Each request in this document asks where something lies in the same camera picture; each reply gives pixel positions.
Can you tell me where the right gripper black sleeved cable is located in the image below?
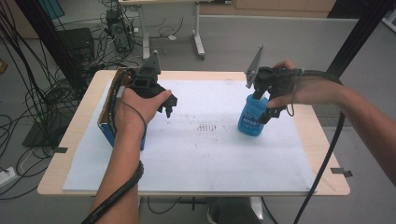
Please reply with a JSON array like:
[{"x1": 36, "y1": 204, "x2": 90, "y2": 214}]
[{"x1": 291, "y1": 69, "x2": 347, "y2": 224}]

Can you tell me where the left gripper black sleeved cable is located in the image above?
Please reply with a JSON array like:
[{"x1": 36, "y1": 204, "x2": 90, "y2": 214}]
[{"x1": 80, "y1": 69, "x2": 146, "y2": 224}]

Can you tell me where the person's right hand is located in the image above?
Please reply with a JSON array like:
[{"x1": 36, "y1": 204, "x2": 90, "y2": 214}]
[{"x1": 266, "y1": 60, "x2": 344, "y2": 109}]

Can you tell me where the white power strip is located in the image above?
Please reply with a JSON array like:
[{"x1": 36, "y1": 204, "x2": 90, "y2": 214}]
[{"x1": 0, "y1": 166, "x2": 17, "y2": 189}]

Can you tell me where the computer tower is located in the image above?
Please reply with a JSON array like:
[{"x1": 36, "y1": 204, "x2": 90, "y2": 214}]
[{"x1": 105, "y1": 8, "x2": 134, "y2": 54}]

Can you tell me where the person's left hand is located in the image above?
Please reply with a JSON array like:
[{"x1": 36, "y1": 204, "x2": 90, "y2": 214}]
[{"x1": 114, "y1": 88, "x2": 173, "y2": 138}]

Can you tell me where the person's leg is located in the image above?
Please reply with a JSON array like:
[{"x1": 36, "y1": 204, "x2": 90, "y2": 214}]
[{"x1": 206, "y1": 197, "x2": 263, "y2": 224}]

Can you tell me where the white desk frame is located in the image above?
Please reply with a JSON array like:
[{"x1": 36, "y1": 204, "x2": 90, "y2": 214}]
[{"x1": 119, "y1": 0, "x2": 207, "y2": 61}]

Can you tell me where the blue plastic bottle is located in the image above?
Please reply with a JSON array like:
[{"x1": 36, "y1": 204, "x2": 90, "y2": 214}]
[{"x1": 237, "y1": 93, "x2": 271, "y2": 137}]

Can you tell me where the dark floor mat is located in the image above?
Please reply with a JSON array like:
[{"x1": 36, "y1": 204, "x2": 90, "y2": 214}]
[{"x1": 21, "y1": 119, "x2": 65, "y2": 148}]

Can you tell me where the tangle of black cables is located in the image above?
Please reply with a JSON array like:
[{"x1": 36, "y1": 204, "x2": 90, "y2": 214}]
[{"x1": 0, "y1": 0, "x2": 188, "y2": 201}]

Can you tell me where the teal panel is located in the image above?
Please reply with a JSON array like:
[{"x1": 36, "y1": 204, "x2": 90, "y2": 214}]
[{"x1": 38, "y1": 0, "x2": 65, "y2": 21}]

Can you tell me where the black metal post with base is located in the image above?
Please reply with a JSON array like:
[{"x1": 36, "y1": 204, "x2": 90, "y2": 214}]
[{"x1": 324, "y1": 0, "x2": 396, "y2": 79}]

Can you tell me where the white paper sheet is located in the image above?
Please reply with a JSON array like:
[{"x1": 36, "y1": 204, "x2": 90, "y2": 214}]
[{"x1": 62, "y1": 78, "x2": 316, "y2": 192}]

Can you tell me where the blue cardboard box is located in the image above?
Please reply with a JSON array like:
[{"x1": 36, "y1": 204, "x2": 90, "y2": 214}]
[{"x1": 96, "y1": 66, "x2": 148, "y2": 152}]

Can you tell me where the grey floor mat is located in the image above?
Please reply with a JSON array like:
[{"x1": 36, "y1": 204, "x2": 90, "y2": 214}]
[{"x1": 312, "y1": 103, "x2": 347, "y2": 127}]

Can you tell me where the thin black cord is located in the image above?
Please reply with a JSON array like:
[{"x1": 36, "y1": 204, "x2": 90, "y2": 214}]
[
  {"x1": 119, "y1": 98, "x2": 148, "y2": 138},
  {"x1": 286, "y1": 74, "x2": 298, "y2": 118}
]

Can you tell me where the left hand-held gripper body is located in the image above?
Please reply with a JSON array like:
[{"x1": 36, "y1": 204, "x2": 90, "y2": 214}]
[{"x1": 127, "y1": 50, "x2": 166, "y2": 99}]

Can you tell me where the black equipment box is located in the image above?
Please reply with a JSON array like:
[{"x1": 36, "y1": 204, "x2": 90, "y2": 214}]
[{"x1": 57, "y1": 27, "x2": 96, "y2": 63}]

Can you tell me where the gripper black sleeved cable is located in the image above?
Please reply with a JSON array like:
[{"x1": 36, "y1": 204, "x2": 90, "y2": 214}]
[
  {"x1": 291, "y1": 69, "x2": 347, "y2": 224},
  {"x1": 80, "y1": 69, "x2": 146, "y2": 224}
]

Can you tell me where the wooden cabinet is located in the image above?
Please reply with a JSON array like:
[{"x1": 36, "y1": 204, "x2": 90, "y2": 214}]
[{"x1": 199, "y1": 0, "x2": 338, "y2": 19}]

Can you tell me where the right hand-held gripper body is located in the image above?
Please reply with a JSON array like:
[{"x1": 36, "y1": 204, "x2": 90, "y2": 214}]
[{"x1": 245, "y1": 45, "x2": 304, "y2": 98}]

